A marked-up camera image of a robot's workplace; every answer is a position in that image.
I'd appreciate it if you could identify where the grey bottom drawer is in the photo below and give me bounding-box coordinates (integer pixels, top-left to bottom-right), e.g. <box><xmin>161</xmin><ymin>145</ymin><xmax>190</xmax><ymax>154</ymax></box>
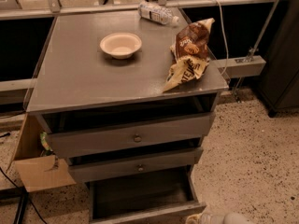
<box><xmin>90</xmin><ymin>167</ymin><xmax>206</xmax><ymax>224</ymax></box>

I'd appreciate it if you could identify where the grey drawer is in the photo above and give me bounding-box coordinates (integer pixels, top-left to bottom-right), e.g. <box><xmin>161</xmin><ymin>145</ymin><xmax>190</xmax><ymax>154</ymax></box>
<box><xmin>36</xmin><ymin>112</ymin><xmax>215</xmax><ymax>158</ymax></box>
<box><xmin>90</xmin><ymin>167</ymin><xmax>206</xmax><ymax>224</ymax></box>
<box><xmin>68</xmin><ymin>147</ymin><xmax>203</xmax><ymax>183</ymax></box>

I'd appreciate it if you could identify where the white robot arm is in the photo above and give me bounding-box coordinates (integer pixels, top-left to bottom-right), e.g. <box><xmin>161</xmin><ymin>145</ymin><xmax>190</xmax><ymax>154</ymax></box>
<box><xmin>185</xmin><ymin>213</ymin><xmax>255</xmax><ymax>224</ymax></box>

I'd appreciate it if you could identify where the grey middle drawer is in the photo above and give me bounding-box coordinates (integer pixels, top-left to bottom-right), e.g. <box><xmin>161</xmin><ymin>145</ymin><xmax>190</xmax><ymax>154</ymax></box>
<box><xmin>68</xmin><ymin>147</ymin><xmax>203</xmax><ymax>183</ymax></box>

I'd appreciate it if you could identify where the grey top drawer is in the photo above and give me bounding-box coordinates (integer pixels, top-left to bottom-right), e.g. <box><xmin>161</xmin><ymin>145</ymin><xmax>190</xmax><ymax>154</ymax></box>
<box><xmin>36</xmin><ymin>112</ymin><xmax>215</xmax><ymax>158</ymax></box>

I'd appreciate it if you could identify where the grey drawer cabinet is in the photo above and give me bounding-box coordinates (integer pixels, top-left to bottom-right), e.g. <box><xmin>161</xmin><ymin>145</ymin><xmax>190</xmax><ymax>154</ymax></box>
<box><xmin>25</xmin><ymin>8</ymin><xmax>230</xmax><ymax>185</ymax></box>

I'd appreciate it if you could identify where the dark cabinet at right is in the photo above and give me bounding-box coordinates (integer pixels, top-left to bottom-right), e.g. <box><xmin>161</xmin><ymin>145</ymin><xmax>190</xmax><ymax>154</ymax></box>
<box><xmin>257</xmin><ymin>0</ymin><xmax>299</xmax><ymax>118</ymax></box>

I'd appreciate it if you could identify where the brown chip bag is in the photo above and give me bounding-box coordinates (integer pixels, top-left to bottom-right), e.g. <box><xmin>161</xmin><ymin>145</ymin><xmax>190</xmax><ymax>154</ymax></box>
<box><xmin>164</xmin><ymin>18</ymin><xmax>215</xmax><ymax>91</ymax></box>

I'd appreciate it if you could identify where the green packet in box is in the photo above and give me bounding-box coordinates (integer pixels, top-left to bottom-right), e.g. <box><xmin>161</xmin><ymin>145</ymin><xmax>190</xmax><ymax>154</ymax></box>
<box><xmin>40</xmin><ymin>132</ymin><xmax>53</xmax><ymax>157</ymax></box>

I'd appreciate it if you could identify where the cardboard box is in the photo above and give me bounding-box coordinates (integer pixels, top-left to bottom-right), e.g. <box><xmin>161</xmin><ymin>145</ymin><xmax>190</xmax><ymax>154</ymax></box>
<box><xmin>12</xmin><ymin>115</ymin><xmax>75</xmax><ymax>192</ymax></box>

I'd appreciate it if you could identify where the white paper bowl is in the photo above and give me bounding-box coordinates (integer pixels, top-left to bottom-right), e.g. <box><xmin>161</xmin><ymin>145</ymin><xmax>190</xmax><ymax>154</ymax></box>
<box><xmin>100</xmin><ymin>33</ymin><xmax>142</xmax><ymax>60</ymax></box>

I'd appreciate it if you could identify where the clear plastic water bottle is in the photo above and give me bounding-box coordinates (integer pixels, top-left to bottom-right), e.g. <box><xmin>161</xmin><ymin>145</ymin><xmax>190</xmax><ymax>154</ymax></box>
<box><xmin>138</xmin><ymin>1</ymin><xmax>179</xmax><ymax>26</ymax></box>

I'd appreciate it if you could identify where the black floor cable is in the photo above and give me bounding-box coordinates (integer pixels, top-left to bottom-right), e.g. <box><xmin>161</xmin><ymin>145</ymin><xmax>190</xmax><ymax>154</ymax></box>
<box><xmin>0</xmin><ymin>167</ymin><xmax>48</xmax><ymax>224</ymax></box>

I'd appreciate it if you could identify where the white cable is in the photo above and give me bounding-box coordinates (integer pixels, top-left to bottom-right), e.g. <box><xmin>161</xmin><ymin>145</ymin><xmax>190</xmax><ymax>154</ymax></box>
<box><xmin>204</xmin><ymin>0</ymin><xmax>231</xmax><ymax>77</ymax></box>

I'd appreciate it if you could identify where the metal frame rail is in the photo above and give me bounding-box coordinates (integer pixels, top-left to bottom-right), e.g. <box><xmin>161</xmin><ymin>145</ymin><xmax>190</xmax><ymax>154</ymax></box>
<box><xmin>0</xmin><ymin>0</ymin><xmax>281</xmax><ymax>21</ymax></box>

